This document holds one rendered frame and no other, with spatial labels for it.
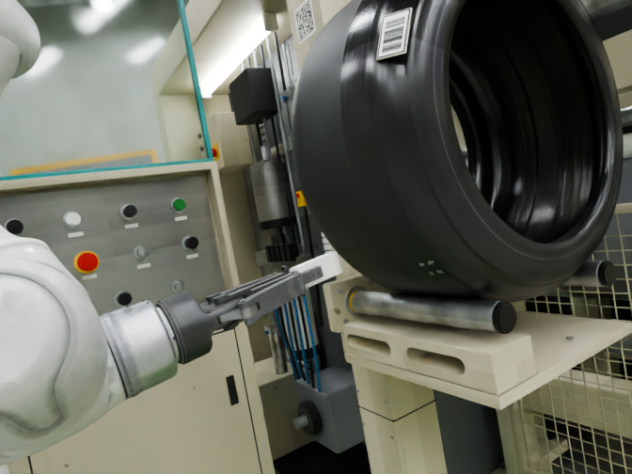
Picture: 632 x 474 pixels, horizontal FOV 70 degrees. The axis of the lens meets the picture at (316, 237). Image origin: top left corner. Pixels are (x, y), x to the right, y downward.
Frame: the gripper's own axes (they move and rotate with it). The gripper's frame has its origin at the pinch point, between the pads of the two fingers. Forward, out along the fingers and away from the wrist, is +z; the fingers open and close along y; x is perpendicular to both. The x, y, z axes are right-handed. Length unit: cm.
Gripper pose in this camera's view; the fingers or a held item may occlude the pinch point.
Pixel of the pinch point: (316, 270)
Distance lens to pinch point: 59.7
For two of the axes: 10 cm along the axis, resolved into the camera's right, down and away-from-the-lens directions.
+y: -5.2, 0.6, 8.5
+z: 8.1, -3.1, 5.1
